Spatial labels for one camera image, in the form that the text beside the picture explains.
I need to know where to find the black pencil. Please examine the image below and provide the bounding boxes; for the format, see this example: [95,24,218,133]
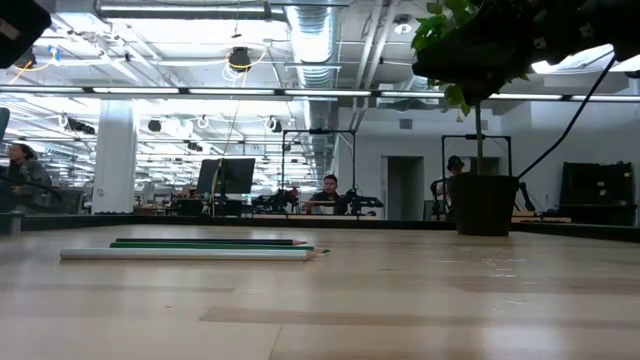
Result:
[115,238,309,246]

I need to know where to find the green pencil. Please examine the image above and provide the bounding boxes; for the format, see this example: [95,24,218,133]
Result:
[109,242,331,253]

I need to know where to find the white pencil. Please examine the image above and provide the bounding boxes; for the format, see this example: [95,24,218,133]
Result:
[59,248,326,262]

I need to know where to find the person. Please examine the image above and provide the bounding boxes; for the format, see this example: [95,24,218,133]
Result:
[305,173,346,216]
[0,142,54,215]
[430,154,467,221]

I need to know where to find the long ceiling light strip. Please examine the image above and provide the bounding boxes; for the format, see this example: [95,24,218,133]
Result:
[0,84,640,104]

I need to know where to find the black computer monitor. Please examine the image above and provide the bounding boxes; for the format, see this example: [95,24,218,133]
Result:
[195,157,257,197]

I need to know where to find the black ceiling device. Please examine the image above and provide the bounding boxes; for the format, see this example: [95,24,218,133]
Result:
[228,46,253,72]

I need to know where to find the green plant in black pot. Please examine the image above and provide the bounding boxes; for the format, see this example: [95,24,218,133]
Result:
[410,0,521,237]

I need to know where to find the white pillar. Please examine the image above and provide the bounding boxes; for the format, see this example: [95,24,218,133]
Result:
[92,102,137,215]

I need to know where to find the wooden board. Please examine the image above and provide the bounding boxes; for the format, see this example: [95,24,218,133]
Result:
[510,209,572,225]

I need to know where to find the black equipment cases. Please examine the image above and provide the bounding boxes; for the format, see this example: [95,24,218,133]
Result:
[557,160,638,227]

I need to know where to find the black metal stand frame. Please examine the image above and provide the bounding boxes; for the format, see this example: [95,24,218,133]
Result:
[281,128,358,217]
[440,133,513,177]

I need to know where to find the silver air duct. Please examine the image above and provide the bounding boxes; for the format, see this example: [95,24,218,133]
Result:
[283,0,342,186]

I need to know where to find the black aluminium table frame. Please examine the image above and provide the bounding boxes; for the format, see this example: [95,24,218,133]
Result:
[0,212,640,244]

